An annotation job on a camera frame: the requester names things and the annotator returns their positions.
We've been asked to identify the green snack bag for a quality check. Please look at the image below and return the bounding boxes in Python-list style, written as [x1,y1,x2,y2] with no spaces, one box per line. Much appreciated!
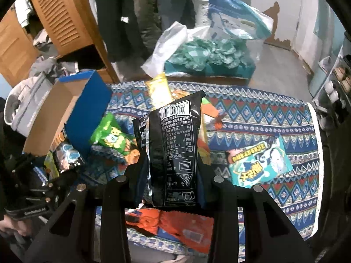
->
[89,113,136,156]

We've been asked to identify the blue cardboard box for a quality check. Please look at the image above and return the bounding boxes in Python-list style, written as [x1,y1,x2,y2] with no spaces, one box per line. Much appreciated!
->
[23,70,112,157]

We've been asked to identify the white plastic bag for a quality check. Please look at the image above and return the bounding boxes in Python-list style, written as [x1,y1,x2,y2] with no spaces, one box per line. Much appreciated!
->
[141,22,210,78]

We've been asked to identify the shoe rack with shoes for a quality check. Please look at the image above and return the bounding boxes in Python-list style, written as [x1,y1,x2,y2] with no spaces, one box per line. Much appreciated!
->
[312,32,350,132]

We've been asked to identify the teal anime snack bag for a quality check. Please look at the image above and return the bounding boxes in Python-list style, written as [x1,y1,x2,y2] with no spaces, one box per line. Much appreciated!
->
[227,136,293,188]

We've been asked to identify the black snack bag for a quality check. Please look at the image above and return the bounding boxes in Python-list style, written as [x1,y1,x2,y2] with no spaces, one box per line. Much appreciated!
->
[133,90,205,207]

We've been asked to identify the orange red snack bag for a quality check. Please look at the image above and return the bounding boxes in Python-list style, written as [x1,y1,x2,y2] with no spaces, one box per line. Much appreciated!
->
[125,208,214,254]

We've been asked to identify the person's left hand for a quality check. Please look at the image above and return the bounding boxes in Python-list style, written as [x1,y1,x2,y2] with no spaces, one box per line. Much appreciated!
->
[0,215,32,236]

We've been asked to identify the blue patterned tablecloth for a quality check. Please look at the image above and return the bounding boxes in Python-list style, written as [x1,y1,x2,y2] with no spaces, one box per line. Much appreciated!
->
[80,81,323,259]

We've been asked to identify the orange chips snack bag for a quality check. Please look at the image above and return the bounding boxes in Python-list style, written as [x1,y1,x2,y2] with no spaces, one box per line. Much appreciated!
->
[171,89,224,131]

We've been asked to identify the blue white shopping bag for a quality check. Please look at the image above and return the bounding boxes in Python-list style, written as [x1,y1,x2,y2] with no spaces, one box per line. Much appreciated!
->
[208,0,274,40]

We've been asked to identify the yellow snack bag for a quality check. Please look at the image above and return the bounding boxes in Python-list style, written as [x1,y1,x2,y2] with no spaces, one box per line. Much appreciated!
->
[146,73,172,109]

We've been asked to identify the grey fabric laundry bag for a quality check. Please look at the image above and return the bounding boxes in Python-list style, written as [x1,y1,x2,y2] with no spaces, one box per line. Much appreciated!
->
[4,73,57,137]

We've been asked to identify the wooden louvered wardrobe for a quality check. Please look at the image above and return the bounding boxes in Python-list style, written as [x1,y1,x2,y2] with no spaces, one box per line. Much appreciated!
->
[1,0,118,87]

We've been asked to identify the teal box of green wrappers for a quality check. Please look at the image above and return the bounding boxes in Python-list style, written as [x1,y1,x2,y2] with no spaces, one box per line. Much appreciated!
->
[164,37,256,80]

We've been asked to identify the dark hanging jackets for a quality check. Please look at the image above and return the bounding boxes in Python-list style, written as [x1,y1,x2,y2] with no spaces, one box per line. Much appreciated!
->
[95,0,195,62]

